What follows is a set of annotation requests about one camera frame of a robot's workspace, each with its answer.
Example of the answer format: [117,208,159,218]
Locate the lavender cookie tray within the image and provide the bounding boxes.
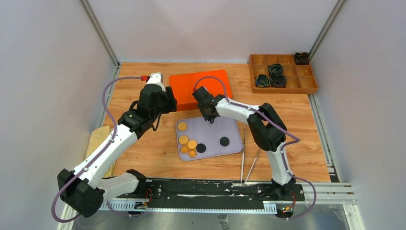
[175,117,243,161]

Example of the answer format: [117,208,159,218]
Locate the orange box lid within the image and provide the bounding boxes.
[169,69,233,102]

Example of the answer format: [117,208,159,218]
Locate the metal tongs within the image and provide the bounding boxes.
[239,126,261,185]

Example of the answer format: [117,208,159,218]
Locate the orange cookie box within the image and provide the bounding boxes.
[177,102,198,112]

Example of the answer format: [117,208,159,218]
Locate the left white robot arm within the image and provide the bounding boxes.
[52,72,177,218]

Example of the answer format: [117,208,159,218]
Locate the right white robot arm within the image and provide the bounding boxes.
[192,86,296,200]

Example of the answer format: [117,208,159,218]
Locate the round yellow biscuit top-left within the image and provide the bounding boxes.
[177,122,187,131]

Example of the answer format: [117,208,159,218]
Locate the black sandwich cookie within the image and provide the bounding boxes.
[219,137,230,147]
[195,143,207,153]

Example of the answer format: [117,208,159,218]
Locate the swirl butter cookie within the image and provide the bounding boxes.
[188,149,197,158]
[180,145,190,154]

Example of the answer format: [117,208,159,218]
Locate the black coiled item left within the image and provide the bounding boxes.
[255,74,271,88]

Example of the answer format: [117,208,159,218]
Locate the black coiled item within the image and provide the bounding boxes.
[268,64,283,76]
[270,74,287,88]
[255,74,271,88]

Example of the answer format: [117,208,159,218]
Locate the yellow cloth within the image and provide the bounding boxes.
[85,126,116,179]

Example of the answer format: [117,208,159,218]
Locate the black coiled item right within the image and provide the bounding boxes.
[270,74,287,88]

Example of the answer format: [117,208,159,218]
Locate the black coiled item top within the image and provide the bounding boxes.
[268,64,283,76]

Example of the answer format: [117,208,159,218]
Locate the wooden compartment organizer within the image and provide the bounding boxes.
[248,54,318,94]

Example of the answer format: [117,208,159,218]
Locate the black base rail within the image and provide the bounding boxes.
[95,177,358,215]

